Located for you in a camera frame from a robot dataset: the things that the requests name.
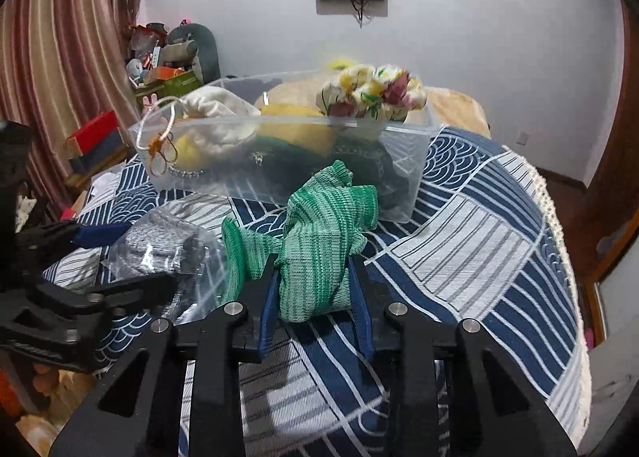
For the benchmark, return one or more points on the green cardboard box of clutter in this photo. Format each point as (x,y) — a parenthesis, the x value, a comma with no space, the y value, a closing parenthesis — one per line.
(178,86)

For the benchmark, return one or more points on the yellow fluffy plush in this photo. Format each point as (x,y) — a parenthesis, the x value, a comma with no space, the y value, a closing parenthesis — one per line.
(340,64)

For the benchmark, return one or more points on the wall power outlet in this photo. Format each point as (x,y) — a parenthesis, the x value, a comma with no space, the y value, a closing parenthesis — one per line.
(522,138)

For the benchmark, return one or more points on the beige blanket with coloured patches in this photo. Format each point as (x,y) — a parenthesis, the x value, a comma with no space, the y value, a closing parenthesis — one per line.
(451,107)

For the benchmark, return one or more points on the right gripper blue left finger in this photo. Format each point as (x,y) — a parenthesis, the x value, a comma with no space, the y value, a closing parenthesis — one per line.
(269,310)

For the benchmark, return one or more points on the red box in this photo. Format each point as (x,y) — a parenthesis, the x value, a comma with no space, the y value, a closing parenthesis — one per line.
(87,137)

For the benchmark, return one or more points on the blue white patterned bedspread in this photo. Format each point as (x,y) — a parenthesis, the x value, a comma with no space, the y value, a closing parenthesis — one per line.
(484,242)

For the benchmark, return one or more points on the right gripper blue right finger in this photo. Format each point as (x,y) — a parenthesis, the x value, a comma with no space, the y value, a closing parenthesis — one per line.
(363,324)

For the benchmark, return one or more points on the pink bunny figure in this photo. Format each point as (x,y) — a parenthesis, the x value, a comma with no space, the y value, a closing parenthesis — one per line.
(148,102)

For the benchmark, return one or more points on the floral fabric pouch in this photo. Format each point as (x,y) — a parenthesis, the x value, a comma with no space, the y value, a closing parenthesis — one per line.
(381,93)

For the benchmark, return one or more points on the clear plastic storage box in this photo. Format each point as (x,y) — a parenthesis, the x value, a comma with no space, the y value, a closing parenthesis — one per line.
(389,155)

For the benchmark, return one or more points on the yellow fuzzy ball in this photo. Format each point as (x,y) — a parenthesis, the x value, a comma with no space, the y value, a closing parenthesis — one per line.
(194,152)

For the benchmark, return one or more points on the yellow green sponge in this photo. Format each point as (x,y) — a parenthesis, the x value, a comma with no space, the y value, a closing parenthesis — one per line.
(313,137)

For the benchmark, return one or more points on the grey-green plush toy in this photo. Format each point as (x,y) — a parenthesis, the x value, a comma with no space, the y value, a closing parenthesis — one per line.
(192,47)

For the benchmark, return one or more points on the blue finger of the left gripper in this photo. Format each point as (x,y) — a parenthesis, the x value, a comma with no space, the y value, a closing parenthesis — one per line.
(97,236)

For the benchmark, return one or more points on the person's left hand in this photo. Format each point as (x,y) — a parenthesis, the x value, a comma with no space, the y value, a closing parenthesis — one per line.
(66,390)

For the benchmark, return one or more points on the cream drawstring bag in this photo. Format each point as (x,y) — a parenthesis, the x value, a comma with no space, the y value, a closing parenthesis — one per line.
(212,111)

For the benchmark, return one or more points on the grey knit hat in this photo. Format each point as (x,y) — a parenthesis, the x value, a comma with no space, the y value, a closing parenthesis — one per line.
(163,242)

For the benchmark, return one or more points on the green knit hat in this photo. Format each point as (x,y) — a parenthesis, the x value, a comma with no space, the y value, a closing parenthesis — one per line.
(326,221)

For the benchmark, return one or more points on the striped red-brown curtain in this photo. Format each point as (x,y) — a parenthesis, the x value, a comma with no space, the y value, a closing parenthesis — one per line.
(63,62)

